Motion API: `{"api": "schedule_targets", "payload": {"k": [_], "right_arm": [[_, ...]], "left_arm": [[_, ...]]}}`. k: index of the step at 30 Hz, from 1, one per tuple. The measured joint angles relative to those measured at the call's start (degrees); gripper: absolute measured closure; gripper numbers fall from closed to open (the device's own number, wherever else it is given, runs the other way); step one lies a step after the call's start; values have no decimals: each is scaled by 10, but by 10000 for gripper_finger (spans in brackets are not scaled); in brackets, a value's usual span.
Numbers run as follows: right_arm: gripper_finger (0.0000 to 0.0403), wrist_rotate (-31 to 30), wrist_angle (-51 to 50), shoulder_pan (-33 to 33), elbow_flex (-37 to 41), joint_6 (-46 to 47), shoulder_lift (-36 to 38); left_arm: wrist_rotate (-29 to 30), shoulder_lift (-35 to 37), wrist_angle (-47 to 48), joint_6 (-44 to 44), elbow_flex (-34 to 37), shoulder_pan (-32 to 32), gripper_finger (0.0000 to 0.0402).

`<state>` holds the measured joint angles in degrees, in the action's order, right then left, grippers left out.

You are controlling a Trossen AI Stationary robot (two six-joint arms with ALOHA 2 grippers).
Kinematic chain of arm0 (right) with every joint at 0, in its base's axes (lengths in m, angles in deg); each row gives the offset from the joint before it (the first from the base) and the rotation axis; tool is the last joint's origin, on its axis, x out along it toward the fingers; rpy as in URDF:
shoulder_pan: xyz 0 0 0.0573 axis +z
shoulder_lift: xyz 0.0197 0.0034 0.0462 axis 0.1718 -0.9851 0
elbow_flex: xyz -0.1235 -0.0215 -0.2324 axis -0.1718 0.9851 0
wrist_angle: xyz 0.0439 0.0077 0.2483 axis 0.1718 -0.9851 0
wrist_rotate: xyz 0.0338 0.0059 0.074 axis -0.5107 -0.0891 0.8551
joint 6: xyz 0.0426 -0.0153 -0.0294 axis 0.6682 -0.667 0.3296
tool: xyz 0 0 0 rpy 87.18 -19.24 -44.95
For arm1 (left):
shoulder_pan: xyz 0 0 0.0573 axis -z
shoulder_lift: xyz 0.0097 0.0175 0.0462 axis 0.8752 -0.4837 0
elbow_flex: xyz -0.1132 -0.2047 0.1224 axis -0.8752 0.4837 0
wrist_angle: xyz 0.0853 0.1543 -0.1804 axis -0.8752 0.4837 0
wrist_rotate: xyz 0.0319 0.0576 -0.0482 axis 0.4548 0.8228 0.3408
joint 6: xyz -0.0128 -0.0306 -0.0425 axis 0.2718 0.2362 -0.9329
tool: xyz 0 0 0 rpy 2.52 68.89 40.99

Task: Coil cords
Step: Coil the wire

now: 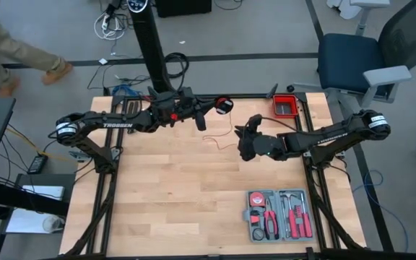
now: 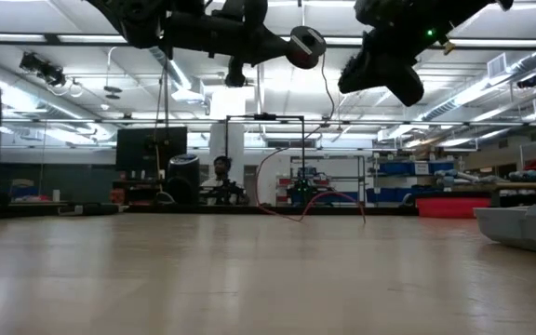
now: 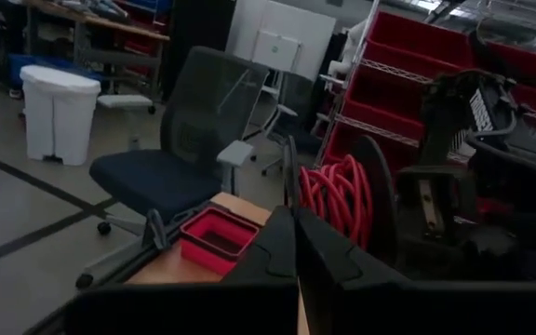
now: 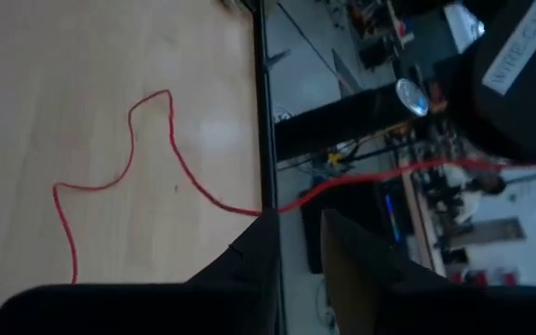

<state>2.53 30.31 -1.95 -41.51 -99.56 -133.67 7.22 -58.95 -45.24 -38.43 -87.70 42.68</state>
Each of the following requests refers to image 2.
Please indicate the black overhead frame beam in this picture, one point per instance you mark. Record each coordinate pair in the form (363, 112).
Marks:
(496, 43)

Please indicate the grey tool kit case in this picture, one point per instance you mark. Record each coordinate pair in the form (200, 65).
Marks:
(528, 228)

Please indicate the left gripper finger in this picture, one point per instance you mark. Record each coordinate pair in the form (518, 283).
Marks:
(277, 49)

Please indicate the black monitor screen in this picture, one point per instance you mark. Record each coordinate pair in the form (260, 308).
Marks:
(138, 149)

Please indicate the black ceiling sensor disc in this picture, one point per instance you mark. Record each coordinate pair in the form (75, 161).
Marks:
(112, 89)

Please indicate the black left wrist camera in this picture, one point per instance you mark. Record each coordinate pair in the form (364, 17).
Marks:
(231, 11)

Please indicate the black aluminium table frame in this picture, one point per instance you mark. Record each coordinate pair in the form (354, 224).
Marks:
(179, 210)

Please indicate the black background robot arm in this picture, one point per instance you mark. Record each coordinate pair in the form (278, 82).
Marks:
(231, 191)
(303, 191)

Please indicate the black vertical pole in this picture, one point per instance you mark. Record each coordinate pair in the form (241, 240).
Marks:
(167, 93)

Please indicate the blue storage bin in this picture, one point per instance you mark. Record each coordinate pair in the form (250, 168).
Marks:
(398, 168)
(23, 192)
(347, 196)
(389, 195)

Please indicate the small black ceiling device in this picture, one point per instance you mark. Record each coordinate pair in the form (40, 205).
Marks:
(527, 82)

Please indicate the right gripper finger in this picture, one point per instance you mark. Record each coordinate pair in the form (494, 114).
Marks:
(354, 76)

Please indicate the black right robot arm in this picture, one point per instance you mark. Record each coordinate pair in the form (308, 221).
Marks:
(417, 23)

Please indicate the red plastic bin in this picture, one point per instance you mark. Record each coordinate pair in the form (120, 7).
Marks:
(454, 208)

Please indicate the silver ceiling air duct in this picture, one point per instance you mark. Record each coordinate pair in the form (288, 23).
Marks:
(175, 74)

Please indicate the black background rig frame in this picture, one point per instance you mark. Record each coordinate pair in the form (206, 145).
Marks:
(264, 116)

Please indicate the white ceiling air vent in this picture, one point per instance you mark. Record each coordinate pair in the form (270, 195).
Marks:
(497, 67)

